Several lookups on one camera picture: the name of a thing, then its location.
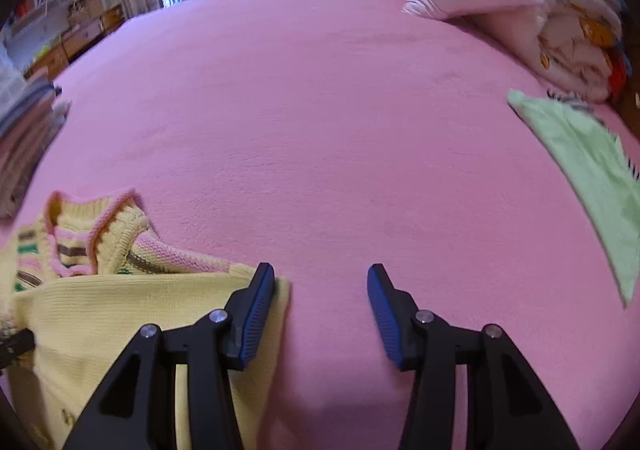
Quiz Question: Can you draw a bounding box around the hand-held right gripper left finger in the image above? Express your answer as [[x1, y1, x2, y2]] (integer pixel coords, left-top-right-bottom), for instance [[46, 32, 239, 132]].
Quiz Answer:
[[62, 262, 276, 450]]

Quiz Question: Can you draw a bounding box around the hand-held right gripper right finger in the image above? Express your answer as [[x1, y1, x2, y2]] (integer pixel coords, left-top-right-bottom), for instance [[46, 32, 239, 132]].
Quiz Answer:
[[367, 264, 581, 450]]

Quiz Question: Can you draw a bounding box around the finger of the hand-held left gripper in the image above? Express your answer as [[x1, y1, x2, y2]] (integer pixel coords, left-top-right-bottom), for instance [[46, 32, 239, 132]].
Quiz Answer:
[[0, 329, 35, 371]]

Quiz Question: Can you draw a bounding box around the yellow striped knitted sweater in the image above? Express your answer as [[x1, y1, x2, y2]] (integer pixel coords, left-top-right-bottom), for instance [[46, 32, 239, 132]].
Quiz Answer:
[[0, 189, 291, 450]]

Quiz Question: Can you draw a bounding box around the stack of folded clothes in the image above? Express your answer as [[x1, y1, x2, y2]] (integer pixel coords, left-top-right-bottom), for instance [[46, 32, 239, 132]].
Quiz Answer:
[[0, 75, 72, 221]]

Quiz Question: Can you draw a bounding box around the pink bed sheet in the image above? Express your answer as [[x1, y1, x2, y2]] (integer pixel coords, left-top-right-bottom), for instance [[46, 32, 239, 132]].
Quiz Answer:
[[0, 0, 640, 450]]

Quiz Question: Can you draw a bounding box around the light green garment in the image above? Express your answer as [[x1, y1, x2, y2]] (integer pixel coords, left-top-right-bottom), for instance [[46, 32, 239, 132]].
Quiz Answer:
[[507, 89, 640, 308]]

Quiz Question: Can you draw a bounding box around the wooden shelf unit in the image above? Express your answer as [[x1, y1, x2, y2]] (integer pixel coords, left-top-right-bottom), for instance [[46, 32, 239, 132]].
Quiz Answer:
[[0, 0, 126, 78]]

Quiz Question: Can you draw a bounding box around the folded printed quilt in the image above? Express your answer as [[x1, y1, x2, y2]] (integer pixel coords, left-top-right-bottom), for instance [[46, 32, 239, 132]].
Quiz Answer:
[[465, 0, 632, 103]]

